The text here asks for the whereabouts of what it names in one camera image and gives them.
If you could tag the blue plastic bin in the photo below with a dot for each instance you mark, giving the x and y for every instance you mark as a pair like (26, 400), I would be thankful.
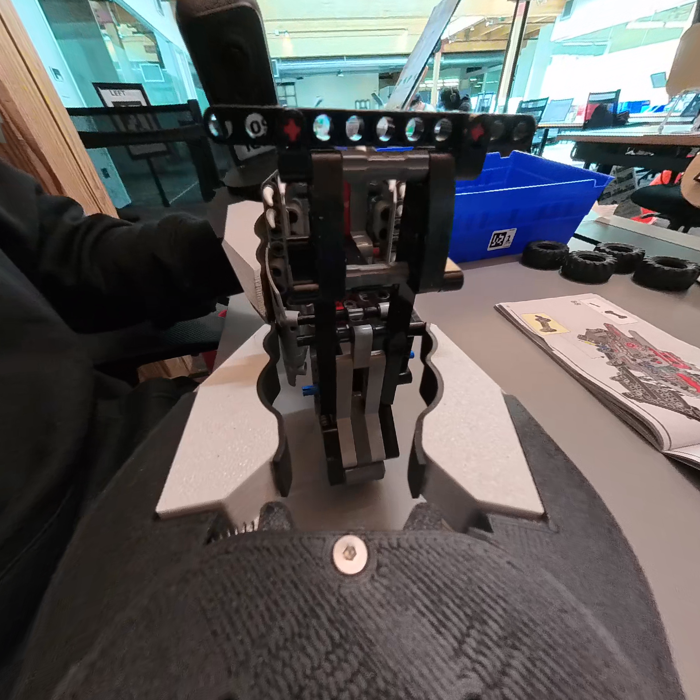
(519, 208)

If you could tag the toy brick vehicle model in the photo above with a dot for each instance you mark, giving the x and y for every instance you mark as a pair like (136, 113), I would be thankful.
(328, 246)

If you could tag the instruction booklet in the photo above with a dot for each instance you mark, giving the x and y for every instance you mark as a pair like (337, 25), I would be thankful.
(629, 372)

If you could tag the beige board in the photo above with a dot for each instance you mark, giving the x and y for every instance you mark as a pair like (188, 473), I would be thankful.
(686, 60)

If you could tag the black framed sign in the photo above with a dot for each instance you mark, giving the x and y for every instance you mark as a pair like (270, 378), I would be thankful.
(123, 98)

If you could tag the leaning display board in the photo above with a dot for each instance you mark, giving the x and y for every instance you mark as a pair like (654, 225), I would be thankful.
(421, 49)

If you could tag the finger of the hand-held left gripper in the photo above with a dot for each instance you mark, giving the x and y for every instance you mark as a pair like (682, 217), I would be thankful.
(243, 235)

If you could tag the person's left forearm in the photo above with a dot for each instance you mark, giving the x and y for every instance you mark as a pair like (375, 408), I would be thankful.
(136, 262)

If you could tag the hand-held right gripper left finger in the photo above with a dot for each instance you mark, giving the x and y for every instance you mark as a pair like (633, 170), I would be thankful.
(224, 443)

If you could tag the black rubber tyre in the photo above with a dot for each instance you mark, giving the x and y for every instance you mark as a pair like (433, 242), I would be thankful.
(545, 255)
(667, 273)
(588, 268)
(623, 254)

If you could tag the black mesh office chair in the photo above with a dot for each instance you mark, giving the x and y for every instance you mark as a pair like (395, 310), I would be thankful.
(175, 339)

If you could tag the wooden background table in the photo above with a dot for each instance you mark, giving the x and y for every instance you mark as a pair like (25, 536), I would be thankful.
(629, 139)

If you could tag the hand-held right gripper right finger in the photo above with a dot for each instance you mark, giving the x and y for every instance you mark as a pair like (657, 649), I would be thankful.
(476, 443)

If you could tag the person's dark clothing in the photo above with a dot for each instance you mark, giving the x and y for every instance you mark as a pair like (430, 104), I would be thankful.
(44, 437)

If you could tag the black swivel chair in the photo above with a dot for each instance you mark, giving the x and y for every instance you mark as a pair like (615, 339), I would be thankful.
(667, 202)

